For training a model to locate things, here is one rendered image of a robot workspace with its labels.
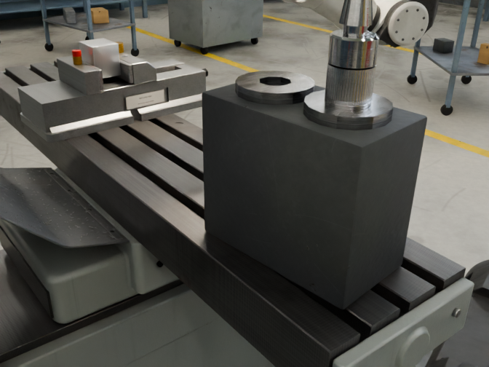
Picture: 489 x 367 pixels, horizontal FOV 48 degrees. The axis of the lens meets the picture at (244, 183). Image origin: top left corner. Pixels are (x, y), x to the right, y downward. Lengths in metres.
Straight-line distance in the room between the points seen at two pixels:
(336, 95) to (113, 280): 0.50
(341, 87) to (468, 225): 2.25
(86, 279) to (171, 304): 0.17
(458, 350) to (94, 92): 0.82
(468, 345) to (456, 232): 1.57
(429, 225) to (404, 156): 2.13
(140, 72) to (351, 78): 0.61
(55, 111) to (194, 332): 0.47
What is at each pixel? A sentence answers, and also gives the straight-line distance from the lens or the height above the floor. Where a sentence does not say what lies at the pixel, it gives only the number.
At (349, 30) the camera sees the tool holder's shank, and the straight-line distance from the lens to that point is 0.55.
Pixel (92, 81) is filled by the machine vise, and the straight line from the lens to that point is 1.04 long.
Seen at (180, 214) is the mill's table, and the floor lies 0.94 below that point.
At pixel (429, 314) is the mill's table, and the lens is 0.64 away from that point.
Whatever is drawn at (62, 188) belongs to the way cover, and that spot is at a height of 0.87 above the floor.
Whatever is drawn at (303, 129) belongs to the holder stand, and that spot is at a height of 1.12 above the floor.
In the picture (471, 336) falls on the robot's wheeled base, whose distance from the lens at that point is 1.17.
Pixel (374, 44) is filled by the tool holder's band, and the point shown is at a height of 1.20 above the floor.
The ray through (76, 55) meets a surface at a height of 1.07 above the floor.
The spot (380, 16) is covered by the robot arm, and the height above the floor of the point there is 1.14.
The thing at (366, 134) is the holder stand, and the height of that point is 1.13.
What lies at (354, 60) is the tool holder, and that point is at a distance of 0.54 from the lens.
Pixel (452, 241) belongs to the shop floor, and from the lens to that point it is 2.61.
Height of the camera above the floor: 1.32
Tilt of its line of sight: 27 degrees down
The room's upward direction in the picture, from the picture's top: 1 degrees clockwise
